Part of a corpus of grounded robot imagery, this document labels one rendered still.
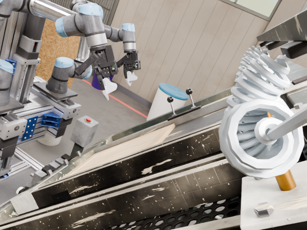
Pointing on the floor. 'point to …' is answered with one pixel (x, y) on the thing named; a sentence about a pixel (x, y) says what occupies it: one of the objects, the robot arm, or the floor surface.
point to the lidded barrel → (157, 106)
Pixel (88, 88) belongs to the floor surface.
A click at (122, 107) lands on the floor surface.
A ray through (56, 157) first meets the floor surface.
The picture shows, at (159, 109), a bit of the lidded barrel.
